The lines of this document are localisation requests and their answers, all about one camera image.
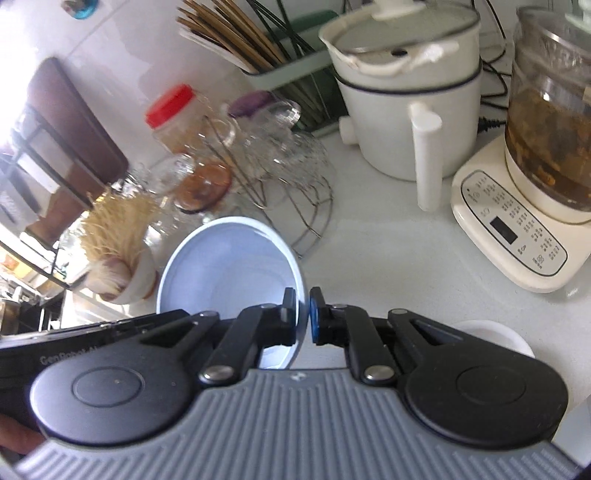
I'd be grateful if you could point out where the white blue small bowl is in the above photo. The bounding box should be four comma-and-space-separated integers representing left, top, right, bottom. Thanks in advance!
156, 216, 308, 369

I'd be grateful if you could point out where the plain white small bowl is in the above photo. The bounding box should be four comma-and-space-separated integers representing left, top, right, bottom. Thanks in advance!
454, 320, 535, 358

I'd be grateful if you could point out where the person's left hand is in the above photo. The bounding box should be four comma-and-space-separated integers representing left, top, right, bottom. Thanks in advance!
0, 414, 45, 455

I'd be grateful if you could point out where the white bowl with noodles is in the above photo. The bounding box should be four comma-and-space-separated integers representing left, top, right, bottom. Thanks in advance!
84, 247, 158, 305

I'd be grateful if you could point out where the dry noodles bundle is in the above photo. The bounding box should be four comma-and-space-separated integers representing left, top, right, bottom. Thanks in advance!
80, 191, 159, 273

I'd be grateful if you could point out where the black metal dish rack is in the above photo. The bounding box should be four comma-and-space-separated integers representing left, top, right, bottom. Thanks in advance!
1, 106, 88, 289

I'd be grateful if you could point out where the dark brown cutting board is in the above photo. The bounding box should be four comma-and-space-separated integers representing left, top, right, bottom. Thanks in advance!
27, 57, 129, 245

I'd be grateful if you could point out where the cream electric kettle base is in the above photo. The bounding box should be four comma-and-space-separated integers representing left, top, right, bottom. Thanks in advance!
451, 136, 590, 293

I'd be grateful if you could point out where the red-lid plastic jar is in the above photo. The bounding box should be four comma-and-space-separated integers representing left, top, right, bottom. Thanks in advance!
144, 83, 213, 154

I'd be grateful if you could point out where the white electric cooking pot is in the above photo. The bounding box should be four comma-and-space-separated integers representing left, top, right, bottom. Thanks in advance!
318, 1, 482, 212

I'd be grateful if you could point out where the chopsticks holder with chopsticks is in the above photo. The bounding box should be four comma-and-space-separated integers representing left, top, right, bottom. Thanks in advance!
176, 1, 346, 135

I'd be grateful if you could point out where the glass tea kettle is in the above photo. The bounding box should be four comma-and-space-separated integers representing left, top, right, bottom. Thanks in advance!
505, 6, 590, 224

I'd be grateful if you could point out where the wire rack with glass cups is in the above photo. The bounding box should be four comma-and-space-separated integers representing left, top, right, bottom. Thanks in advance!
127, 99, 334, 258

